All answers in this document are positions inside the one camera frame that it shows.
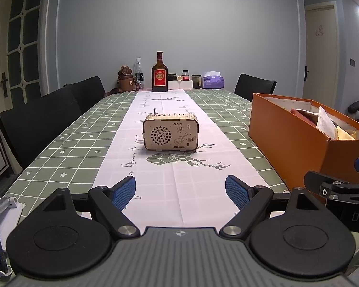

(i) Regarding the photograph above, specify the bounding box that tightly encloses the black chair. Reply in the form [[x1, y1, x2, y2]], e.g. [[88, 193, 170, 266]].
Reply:
[[0, 90, 83, 183], [234, 73, 277, 102], [63, 76, 106, 114]]

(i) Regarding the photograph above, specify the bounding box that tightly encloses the white phone stand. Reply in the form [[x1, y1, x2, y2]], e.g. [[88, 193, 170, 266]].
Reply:
[[0, 196, 24, 276]]

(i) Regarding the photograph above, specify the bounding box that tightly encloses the green checked tablecloth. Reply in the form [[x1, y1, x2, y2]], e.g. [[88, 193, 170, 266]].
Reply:
[[1, 89, 359, 278]]

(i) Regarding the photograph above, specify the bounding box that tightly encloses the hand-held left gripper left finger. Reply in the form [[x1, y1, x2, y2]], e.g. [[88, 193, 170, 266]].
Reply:
[[42, 175, 141, 240]]

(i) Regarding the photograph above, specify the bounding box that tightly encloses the brown liquor bottle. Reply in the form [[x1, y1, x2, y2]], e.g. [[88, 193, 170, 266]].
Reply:
[[151, 51, 168, 93]]

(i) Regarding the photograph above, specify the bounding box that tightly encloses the purple tissue pack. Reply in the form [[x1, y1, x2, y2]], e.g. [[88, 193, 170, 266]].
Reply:
[[203, 71, 225, 89]]

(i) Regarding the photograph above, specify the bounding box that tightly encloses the cream door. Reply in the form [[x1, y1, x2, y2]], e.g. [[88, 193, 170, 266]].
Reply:
[[303, 4, 337, 108]]

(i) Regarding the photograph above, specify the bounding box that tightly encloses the brown bear figure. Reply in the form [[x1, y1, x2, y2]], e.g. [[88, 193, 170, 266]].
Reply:
[[104, 65, 140, 98]]

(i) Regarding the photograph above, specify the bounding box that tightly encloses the white printed table runner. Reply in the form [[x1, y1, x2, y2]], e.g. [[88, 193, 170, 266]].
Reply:
[[91, 90, 289, 228]]

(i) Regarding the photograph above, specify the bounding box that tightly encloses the orange cardboard box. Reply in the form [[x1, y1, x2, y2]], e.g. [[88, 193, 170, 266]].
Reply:
[[248, 93, 359, 190]]

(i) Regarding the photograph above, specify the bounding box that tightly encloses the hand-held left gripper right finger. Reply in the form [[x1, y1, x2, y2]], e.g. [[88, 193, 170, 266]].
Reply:
[[218, 175, 320, 240]]

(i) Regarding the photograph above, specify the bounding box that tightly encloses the white cloth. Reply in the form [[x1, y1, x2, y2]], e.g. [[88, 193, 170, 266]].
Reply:
[[316, 106, 339, 139]]

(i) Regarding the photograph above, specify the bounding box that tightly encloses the yellow cleaning cloth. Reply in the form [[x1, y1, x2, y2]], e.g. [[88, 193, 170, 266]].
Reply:
[[332, 126, 356, 140]]

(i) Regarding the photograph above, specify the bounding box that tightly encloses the clear water bottle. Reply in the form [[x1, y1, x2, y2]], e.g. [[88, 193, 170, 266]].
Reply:
[[134, 57, 145, 90]]

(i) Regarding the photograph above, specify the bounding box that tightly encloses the glass-paned door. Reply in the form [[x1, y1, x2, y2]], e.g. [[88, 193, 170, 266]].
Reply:
[[0, 0, 53, 111]]

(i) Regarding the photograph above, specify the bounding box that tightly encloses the wooden radio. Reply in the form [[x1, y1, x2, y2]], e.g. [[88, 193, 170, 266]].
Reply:
[[143, 108, 200, 151]]

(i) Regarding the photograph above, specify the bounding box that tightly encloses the white box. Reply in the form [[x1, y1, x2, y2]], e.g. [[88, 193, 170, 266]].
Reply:
[[168, 80, 193, 89]]

